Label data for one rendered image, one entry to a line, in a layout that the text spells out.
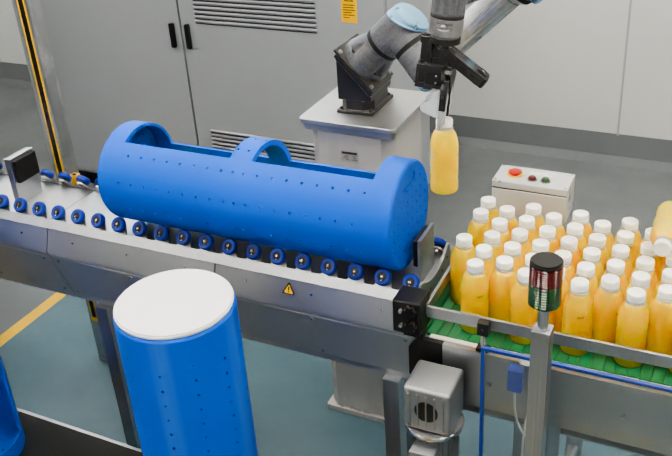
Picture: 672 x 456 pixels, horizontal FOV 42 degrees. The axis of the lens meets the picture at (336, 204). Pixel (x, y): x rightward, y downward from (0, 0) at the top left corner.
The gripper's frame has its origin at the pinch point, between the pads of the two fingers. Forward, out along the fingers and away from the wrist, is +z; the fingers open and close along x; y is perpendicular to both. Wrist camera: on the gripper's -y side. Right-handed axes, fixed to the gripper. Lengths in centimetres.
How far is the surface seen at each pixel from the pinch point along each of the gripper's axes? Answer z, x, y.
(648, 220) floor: 118, -217, -74
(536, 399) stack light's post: 42, 39, -31
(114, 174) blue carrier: 31, -2, 88
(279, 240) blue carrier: 38, 5, 38
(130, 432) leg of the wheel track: 135, -13, 96
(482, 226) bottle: 29.7, -8.7, -11.6
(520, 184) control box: 23.3, -23.9, -18.5
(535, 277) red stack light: 12, 42, -27
